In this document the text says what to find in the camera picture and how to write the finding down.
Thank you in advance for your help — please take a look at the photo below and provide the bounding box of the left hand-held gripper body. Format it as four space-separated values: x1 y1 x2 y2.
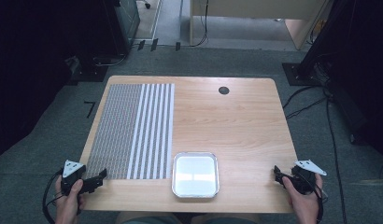
60 159 88 197

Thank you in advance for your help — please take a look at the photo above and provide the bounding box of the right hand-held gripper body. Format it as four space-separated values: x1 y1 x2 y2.
291 159 328 196

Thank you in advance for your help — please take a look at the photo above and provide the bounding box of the person's right hand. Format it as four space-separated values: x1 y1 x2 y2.
281 173 324 224

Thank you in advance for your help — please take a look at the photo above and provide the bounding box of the person's left hand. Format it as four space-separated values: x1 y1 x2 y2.
54 175 87 224

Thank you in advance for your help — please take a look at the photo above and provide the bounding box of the grey striped woven placemat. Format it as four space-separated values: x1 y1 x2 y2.
85 83 176 180

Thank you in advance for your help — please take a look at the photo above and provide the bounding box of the person's right leg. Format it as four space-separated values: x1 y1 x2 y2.
191 212 262 224

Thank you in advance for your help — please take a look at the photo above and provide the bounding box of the black angled floor tape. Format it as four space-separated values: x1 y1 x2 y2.
83 100 97 119

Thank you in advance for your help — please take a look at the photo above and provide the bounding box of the rectangular metal tray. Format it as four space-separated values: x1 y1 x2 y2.
171 151 220 199

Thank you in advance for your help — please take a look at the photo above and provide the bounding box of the black metal stand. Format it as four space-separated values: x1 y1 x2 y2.
296 0 357 82

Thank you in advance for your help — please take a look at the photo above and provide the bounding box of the dark cabinet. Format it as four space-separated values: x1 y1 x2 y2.
102 0 141 57

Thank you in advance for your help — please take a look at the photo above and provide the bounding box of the light wooden desk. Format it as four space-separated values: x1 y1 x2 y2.
189 0 334 51

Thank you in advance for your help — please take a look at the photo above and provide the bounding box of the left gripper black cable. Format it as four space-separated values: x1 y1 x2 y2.
41 169 64 224

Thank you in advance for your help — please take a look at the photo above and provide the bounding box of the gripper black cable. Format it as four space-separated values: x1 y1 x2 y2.
314 181 329 224
41 169 64 224

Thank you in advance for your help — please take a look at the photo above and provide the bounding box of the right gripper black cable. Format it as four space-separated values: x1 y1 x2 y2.
314 181 329 224

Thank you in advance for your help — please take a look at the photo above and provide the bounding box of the long black floor cable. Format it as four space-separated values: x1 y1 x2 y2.
325 92 348 224

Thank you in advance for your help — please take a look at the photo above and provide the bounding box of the black stand base plate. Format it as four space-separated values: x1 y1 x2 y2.
281 62 322 87

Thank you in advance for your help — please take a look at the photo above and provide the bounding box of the grey floor cable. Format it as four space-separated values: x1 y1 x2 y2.
92 53 128 68

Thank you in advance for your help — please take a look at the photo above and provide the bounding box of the black hanging cable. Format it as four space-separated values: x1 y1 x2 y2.
191 0 210 49

